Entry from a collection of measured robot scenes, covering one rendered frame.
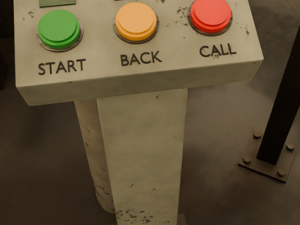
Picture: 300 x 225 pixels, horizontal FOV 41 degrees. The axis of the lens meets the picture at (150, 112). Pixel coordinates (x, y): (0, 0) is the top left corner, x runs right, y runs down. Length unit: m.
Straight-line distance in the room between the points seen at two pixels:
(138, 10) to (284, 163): 0.73
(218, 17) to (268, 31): 1.03
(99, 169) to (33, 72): 0.43
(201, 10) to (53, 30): 0.14
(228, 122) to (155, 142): 0.63
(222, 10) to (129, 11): 0.09
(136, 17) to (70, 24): 0.06
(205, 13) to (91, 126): 0.34
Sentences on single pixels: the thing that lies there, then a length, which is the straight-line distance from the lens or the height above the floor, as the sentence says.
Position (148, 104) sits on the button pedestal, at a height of 0.52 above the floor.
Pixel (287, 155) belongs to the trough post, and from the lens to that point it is 1.07.
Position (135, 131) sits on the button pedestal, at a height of 0.47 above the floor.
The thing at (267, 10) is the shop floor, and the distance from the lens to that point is 1.53.
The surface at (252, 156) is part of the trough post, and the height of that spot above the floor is 0.01.
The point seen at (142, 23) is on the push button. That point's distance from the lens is 0.39.
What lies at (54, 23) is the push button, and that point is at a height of 0.61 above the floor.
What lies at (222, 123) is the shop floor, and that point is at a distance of 1.10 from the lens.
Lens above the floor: 0.84
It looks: 49 degrees down
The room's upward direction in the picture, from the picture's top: 1 degrees counter-clockwise
